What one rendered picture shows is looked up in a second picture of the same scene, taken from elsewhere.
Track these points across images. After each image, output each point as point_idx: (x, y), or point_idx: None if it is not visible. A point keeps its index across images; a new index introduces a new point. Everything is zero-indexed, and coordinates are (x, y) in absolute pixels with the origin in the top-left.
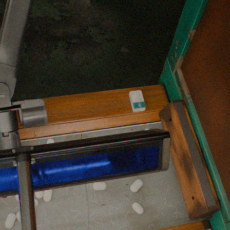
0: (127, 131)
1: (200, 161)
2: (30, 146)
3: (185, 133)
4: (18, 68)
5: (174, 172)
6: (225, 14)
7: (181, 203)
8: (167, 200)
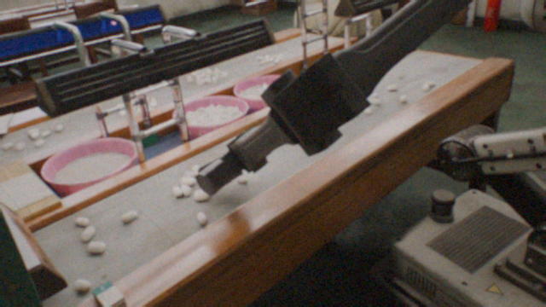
0: (116, 276)
1: None
2: (152, 72)
3: (22, 240)
4: (236, 143)
5: None
6: None
7: None
8: (48, 244)
